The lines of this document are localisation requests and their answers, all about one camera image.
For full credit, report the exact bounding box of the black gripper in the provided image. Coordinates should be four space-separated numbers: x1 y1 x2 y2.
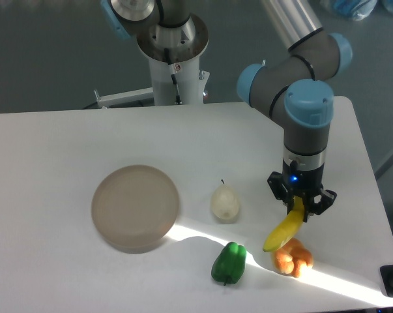
267 161 337 222

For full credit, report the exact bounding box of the orange braided bread roll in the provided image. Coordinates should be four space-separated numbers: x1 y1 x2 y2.
271 238 314 278

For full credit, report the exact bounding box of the beige round plate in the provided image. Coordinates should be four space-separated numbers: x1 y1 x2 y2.
91 165 181 253

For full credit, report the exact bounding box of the pale white pear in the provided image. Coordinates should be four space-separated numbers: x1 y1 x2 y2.
210 179 240 224

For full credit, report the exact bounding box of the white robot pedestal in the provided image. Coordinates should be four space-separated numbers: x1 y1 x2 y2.
137 14 210 106

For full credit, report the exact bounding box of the white metal bracket left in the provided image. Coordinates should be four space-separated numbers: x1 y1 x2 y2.
94 87 154 108

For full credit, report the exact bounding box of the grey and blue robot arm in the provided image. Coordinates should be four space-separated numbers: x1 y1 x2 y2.
100 1 353 220

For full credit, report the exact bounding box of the green bell pepper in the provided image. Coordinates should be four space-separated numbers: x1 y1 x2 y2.
211 242 247 286

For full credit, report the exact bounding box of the yellow banana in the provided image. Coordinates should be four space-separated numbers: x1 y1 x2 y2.
263 196 304 252

